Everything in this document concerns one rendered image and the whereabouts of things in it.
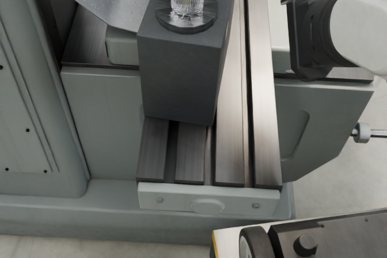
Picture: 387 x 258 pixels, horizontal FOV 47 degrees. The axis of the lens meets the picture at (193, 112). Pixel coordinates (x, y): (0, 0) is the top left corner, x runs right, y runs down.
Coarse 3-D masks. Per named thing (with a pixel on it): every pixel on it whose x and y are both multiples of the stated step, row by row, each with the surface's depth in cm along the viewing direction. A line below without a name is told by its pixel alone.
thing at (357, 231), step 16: (288, 224) 106; (304, 224) 105; (320, 224) 106; (336, 224) 106; (352, 224) 106; (368, 224) 106; (384, 224) 106; (272, 240) 106; (288, 240) 101; (304, 240) 97; (320, 240) 101; (336, 240) 103; (352, 240) 103; (368, 240) 104; (384, 240) 104; (288, 256) 99; (304, 256) 98; (320, 256) 99; (336, 256) 101; (352, 256) 101; (368, 256) 101; (384, 256) 101
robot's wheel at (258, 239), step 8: (240, 232) 112; (248, 232) 105; (256, 232) 105; (264, 232) 105; (240, 240) 113; (248, 240) 104; (256, 240) 102; (264, 240) 102; (240, 248) 114; (248, 248) 104; (256, 248) 101; (264, 248) 101; (272, 248) 101; (240, 256) 115; (248, 256) 112; (256, 256) 100; (264, 256) 100; (272, 256) 100
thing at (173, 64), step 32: (160, 0) 64; (224, 0) 67; (160, 32) 62; (192, 32) 62; (224, 32) 63; (160, 64) 65; (192, 64) 64; (224, 64) 83; (160, 96) 71; (192, 96) 70
